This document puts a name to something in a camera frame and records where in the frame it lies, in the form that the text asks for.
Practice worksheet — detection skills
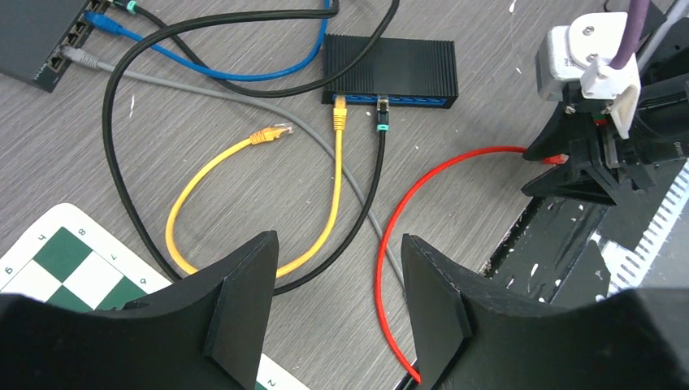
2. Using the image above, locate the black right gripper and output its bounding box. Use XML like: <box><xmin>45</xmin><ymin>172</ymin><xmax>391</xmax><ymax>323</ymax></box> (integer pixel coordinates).
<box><xmin>522</xmin><ymin>75</ymin><xmax>688</xmax><ymax>206</ymax></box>

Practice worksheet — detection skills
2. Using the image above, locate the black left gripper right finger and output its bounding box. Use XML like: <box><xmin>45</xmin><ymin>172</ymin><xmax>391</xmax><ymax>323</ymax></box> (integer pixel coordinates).
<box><xmin>401</xmin><ymin>234</ymin><xmax>688</xmax><ymax>389</ymax></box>

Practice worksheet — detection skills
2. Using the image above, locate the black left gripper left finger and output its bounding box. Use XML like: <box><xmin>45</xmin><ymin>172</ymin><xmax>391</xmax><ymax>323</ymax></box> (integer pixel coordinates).
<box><xmin>1</xmin><ymin>231</ymin><xmax>279</xmax><ymax>389</ymax></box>

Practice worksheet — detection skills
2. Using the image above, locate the red ethernet cable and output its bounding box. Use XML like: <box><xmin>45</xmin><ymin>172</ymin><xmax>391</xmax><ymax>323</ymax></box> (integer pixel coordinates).
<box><xmin>375</xmin><ymin>145</ymin><xmax>570</xmax><ymax>384</ymax></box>

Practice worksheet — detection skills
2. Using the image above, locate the black blue network switch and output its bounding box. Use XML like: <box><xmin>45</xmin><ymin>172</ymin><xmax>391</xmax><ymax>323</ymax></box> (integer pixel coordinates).
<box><xmin>321</xmin><ymin>37</ymin><xmax>458</xmax><ymax>109</ymax></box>

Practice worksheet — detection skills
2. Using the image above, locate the yellow ethernet cable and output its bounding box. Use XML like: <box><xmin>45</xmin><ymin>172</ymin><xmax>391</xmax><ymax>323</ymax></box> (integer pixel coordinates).
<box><xmin>165</xmin><ymin>95</ymin><xmax>349</xmax><ymax>280</ymax></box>

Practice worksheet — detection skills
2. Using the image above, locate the long black ethernet cable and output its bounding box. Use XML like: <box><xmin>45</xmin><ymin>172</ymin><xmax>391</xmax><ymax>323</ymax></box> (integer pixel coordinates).
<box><xmin>102</xmin><ymin>0</ymin><xmax>401</xmax><ymax>284</ymax></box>

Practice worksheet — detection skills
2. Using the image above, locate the grey ethernet cable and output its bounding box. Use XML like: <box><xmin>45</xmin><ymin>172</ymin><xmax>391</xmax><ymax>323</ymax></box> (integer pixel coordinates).
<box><xmin>60</xmin><ymin>45</ymin><xmax>407</xmax><ymax>294</ymax></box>

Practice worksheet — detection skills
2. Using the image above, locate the blue ethernet cable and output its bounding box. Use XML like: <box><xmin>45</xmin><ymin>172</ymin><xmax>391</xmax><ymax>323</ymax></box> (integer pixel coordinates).
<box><xmin>84</xmin><ymin>0</ymin><xmax>332</xmax><ymax>83</ymax></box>

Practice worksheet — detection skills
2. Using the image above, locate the dark grey network switch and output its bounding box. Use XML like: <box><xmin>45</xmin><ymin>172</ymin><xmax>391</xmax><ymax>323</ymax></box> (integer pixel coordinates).
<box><xmin>1</xmin><ymin>0</ymin><xmax>111</xmax><ymax>93</ymax></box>

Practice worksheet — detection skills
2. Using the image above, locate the green white chessboard mat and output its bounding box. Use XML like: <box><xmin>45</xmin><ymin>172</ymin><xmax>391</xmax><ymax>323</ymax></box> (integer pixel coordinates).
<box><xmin>1</xmin><ymin>203</ymin><xmax>302</xmax><ymax>389</ymax></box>

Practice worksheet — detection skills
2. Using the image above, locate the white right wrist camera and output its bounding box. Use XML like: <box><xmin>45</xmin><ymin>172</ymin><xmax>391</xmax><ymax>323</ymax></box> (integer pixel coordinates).
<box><xmin>535</xmin><ymin>12</ymin><xmax>641</xmax><ymax>139</ymax></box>

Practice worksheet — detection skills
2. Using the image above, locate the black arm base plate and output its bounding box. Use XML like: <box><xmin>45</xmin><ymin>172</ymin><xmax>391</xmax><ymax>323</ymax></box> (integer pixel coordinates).
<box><xmin>392</xmin><ymin>161</ymin><xmax>689</xmax><ymax>390</ymax></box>

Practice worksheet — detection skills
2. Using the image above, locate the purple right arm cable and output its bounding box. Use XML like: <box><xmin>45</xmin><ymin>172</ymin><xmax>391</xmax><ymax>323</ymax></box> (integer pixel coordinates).
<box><xmin>608</xmin><ymin>0</ymin><xmax>652</xmax><ymax>71</ymax></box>

